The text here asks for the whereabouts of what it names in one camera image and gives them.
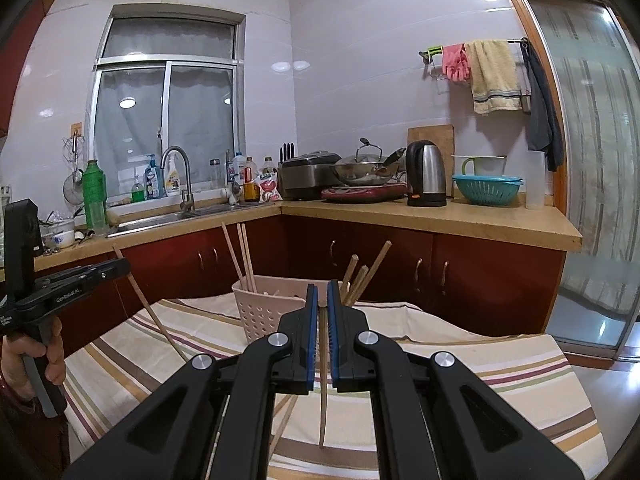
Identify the red induction cooker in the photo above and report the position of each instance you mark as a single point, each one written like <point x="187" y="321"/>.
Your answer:
<point x="364" y="194"/>

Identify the pink perforated utensil holder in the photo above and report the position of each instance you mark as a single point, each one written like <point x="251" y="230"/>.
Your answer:
<point x="260" y="311"/>

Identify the black rice cooker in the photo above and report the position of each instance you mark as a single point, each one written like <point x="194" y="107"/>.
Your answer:
<point x="304" y="177"/>

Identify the window with aluminium frame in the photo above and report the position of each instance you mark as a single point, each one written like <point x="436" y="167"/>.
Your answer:
<point x="165" y="81"/>

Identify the person's left hand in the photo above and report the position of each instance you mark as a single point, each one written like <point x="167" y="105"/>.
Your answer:
<point x="16" y="346"/>

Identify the red kitchen cabinets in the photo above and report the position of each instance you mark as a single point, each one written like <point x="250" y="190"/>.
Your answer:
<point x="490" y="280"/>

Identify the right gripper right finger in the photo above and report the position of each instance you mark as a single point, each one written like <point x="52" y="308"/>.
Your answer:
<point x="433" y="417"/>

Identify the wooden cutting board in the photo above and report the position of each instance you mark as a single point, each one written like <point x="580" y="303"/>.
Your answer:
<point x="443" y="137"/>

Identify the steel wok with lid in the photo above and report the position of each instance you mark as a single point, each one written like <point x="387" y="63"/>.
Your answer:
<point x="369" y="166"/>

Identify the pink rubber gloves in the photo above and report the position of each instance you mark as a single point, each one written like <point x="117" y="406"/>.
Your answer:
<point x="455" y="63"/>

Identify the sliding glass door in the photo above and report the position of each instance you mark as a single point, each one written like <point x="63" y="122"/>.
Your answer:
<point x="592" y="65"/>

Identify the steel sink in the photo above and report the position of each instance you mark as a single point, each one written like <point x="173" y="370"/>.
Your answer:
<point x="145" y="224"/>

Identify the blue detergent bottle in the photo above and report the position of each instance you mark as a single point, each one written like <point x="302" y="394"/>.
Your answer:
<point x="153" y="180"/>

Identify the steel electric kettle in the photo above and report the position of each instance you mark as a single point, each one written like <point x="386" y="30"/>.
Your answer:
<point x="425" y="175"/>

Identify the wall towel rail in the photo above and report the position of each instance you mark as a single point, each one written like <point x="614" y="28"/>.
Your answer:
<point x="432" y="54"/>

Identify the teal plastic colander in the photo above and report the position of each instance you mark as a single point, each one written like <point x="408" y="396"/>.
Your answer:
<point x="488" y="190"/>

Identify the white spray bottle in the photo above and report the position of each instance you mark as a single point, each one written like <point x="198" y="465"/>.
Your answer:
<point x="172" y="178"/>

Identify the translucent plastic container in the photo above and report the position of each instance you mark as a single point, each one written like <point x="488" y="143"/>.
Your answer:
<point x="535" y="180"/>

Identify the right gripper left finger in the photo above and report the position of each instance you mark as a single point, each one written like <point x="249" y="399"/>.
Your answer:
<point x="212" y="418"/>

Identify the green plastic bottle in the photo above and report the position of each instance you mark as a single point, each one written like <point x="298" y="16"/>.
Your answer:
<point x="94" y="192"/>

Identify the white ceramic bowl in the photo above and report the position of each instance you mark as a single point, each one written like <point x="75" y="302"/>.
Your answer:
<point x="60" y="240"/>

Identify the knife block with knives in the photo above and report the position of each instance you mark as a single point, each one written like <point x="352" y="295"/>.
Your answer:
<point x="287" y="152"/>

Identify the orange oil bottle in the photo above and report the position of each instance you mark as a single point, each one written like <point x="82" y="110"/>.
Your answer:
<point x="251" y="190"/>

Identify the yellow hanging towel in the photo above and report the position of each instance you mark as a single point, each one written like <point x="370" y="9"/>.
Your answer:
<point x="494" y="81"/>

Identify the dark grey hanging cloth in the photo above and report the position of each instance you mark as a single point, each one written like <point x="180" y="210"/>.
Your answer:
<point x="543" y="132"/>

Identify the white measuring jug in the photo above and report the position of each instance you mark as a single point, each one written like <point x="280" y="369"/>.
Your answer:
<point x="481" y="165"/>

